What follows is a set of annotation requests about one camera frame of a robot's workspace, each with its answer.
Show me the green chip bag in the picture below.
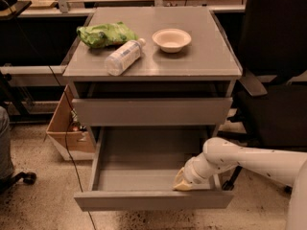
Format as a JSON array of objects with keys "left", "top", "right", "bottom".
[{"left": 76, "top": 22, "right": 138, "bottom": 48}]

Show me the black office chair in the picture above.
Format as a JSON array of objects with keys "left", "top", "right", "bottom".
[{"left": 217, "top": 0, "right": 307, "bottom": 195}]

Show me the black chair caster left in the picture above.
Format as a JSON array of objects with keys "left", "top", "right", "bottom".
[{"left": 0, "top": 172, "right": 36, "bottom": 194}]

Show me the clear plastic water bottle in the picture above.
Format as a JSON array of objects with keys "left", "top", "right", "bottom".
[{"left": 105, "top": 38, "right": 146, "bottom": 76}]

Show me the grey drawer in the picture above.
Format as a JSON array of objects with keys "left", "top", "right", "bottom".
[
  {"left": 74, "top": 127, "right": 233, "bottom": 211},
  {"left": 71, "top": 81, "right": 233, "bottom": 127}
]

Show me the grey drawer cabinet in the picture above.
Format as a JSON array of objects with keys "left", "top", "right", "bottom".
[{"left": 64, "top": 7, "right": 242, "bottom": 151}]

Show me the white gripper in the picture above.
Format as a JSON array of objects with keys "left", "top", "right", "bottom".
[{"left": 173, "top": 153, "right": 217, "bottom": 192}]

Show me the black floor cable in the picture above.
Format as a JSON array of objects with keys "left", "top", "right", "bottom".
[{"left": 0, "top": 0, "right": 98, "bottom": 230}]

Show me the grey top drawer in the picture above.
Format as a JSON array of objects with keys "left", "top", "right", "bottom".
[{"left": 71, "top": 81, "right": 233, "bottom": 127}]

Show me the grey fabric object left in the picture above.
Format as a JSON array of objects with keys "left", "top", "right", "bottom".
[{"left": 0, "top": 106, "right": 13, "bottom": 182}]

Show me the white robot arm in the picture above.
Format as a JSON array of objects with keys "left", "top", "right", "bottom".
[{"left": 174, "top": 137, "right": 307, "bottom": 230}]

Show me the white paper bowl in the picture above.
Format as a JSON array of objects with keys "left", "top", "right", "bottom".
[{"left": 152, "top": 29, "right": 192, "bottom": 54}]

